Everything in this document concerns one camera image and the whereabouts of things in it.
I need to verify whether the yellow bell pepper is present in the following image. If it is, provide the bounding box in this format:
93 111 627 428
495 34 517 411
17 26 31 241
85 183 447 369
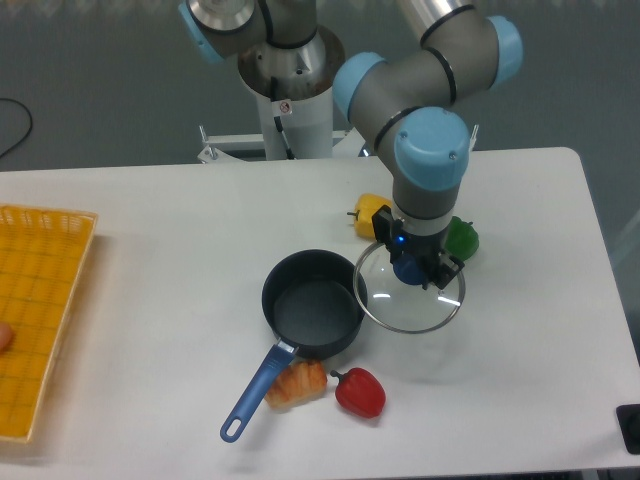
348 193 392 239

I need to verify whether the croissant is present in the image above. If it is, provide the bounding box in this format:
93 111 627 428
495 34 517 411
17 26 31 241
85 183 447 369
265 360 327 409

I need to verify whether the black cable on floor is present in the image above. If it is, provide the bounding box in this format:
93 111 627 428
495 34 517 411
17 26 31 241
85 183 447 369
0 97 34 159

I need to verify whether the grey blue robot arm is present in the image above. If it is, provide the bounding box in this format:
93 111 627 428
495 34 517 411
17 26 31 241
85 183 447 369
179 1 523 287

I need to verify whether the yellow woven basket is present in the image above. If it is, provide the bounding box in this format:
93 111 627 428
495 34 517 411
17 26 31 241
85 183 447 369
1 204 98 443

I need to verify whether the glass lid blue knob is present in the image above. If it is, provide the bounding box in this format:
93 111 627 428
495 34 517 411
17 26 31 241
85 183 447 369
353 243 466 335

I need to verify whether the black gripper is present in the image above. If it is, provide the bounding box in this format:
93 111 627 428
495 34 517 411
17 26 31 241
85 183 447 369
390 230 465 290

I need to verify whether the dark saucepan blue handle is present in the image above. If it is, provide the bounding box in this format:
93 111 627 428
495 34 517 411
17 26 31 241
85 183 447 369
220 249 364 443

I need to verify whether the black object table corner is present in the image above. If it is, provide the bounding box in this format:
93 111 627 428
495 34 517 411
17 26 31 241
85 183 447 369
616 404 640 455

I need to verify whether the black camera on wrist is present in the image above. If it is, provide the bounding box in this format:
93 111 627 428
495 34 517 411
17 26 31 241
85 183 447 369
371 204 394 249

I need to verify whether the green bell pepper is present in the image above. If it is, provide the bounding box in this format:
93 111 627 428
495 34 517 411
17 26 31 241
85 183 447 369
445 216 480 261

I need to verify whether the red bell pepper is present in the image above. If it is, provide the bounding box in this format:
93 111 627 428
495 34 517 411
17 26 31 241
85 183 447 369
330 367 386 419

